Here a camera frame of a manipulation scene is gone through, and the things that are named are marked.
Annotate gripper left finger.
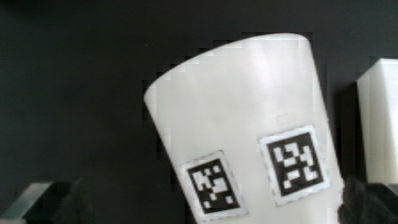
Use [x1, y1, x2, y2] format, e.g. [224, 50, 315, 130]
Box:
[0, 179, 89, 224]

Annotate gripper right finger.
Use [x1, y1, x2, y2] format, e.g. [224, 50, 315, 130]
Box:
[338, 177, 398, 224]

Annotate white lamp shade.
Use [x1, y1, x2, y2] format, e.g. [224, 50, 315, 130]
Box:
[144, 33, 343, 224]

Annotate white right rail block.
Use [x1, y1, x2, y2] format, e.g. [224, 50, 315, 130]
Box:
[358, 58, 398, 184]

